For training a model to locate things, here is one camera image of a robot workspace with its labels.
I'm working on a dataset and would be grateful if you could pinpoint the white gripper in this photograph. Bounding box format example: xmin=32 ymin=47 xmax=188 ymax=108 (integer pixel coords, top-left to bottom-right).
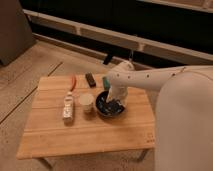
xmin=107 ymin=86 xmax=128 ymax=106

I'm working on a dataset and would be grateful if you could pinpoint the dark ceramic bowl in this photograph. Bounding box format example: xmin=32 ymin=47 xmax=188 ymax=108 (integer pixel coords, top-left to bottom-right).
xmin=95 ymin=91 xmax=125 ymax=117

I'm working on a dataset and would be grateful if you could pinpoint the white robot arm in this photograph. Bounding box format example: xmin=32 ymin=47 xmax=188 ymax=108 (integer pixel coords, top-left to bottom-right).
xmin=107 ymin=61 xmax=213 ymax=171

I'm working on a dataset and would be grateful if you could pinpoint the teal small object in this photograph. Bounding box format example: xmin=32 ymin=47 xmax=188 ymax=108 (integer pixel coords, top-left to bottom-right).
xmin=102 ymin=77 xmax=110 ymax=91

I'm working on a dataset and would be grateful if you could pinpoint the dark rectangular block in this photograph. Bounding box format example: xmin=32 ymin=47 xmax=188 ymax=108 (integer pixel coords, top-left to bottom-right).
xmin=85 ymin=73 xmax=96 ymax=87

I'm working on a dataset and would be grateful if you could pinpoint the small white cup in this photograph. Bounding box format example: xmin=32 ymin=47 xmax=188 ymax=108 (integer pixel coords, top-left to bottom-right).
xmin=79 ymin=93 xmax=94 ymax=113

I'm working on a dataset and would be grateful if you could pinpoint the wooden table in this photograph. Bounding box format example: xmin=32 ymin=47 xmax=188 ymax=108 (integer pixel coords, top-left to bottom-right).
xmin=17 ymin=76 xmax=155 ymax=159

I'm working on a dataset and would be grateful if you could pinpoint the grey cabinet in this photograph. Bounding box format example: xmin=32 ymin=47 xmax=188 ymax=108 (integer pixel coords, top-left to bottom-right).
xmin=0 ymin=0 xmax=36 ymax=66

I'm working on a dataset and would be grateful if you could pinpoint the white shelf rail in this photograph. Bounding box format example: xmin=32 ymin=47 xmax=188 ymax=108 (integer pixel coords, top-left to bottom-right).
xmin=23 ymin=9 xmax=213 ymax=63

